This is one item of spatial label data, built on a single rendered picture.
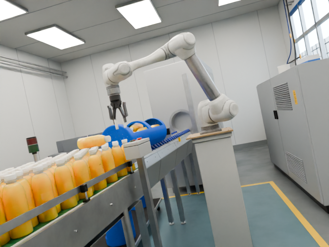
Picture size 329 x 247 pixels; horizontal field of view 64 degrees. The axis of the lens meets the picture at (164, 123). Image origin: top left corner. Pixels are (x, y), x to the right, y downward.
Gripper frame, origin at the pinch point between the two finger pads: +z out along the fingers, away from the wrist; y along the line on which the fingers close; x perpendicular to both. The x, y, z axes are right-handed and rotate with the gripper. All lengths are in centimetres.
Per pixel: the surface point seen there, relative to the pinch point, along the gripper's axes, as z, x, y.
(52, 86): -141, -422, 392
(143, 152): 20.2, 13.1, -18.0
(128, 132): 7.1, -17.2, 4.2
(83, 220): 39, 66, -7
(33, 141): 0, 28, 49
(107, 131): 3.0, -17.2, 20.7
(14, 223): 26, 97, -5
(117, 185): 34.1, 31.9, -6.9
